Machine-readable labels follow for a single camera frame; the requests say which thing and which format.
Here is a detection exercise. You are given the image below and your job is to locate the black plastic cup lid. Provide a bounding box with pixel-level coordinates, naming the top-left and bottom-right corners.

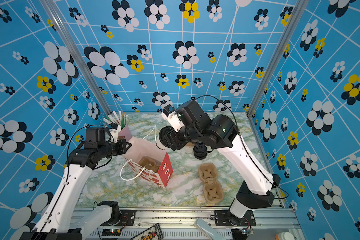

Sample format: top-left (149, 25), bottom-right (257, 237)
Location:
top-left (159, 126), bottom-right (174, 148)

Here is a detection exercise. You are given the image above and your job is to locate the white paper coffee cup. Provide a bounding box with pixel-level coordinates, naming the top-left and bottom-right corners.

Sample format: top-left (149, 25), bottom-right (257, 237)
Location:
top-left (155, 137), bottom-right (167, 150)

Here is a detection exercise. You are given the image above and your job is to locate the red white paper gift bag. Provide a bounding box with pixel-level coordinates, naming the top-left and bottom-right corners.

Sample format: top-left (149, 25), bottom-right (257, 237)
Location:
top-left (119, 127), bottom-right (173, 188)

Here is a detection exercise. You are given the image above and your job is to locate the brown cardboard cup carrier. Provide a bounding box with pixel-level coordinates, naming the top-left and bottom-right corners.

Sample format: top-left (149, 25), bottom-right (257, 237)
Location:
top-left (138, 157), bottom-right (161, 173)
top-left (198, 163), bottom-right (225, 205)

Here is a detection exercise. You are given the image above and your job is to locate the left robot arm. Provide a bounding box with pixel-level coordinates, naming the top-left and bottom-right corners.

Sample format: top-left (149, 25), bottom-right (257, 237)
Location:
top-left (20, 127), bottom-right (132, 240)

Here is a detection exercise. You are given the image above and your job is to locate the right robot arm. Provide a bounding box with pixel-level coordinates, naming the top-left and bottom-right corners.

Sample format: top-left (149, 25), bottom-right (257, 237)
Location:
top-left (159, 100), bottom-right (281, 226)

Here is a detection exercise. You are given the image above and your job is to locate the pink straw holder cup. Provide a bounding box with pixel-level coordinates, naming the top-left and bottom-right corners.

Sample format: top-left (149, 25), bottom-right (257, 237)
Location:
top-left (118, 125), bottom-right (133, 142)

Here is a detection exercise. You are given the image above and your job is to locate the bundle of wrapped straws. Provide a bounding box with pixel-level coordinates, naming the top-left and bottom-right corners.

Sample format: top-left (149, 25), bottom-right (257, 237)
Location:
top-left (103, 111), bottom-right (128, 128)

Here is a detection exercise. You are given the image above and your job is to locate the grey white handheld device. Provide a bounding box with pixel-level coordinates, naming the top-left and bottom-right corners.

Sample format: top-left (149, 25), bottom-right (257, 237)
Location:
top-left (194, 218), bottom-right (225, 240)

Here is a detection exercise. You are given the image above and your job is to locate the orange capped white container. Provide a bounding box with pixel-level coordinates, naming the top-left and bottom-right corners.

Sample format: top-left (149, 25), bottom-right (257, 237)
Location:
top-left (275, 232), bottom-right (295, 240)

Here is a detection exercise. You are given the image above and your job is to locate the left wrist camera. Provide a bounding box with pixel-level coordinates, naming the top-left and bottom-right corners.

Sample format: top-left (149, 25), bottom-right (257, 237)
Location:
top-left (109, 123), bottom-right (122, 143)

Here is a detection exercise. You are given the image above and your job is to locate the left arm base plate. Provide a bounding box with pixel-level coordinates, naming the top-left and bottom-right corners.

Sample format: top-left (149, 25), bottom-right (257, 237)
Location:
top-left (101, 209), bottom-right (137, 227)

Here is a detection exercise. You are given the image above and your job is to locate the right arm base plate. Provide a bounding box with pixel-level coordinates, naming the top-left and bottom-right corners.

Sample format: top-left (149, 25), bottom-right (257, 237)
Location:
top-left (211, 210), bottom-right (257, 227)

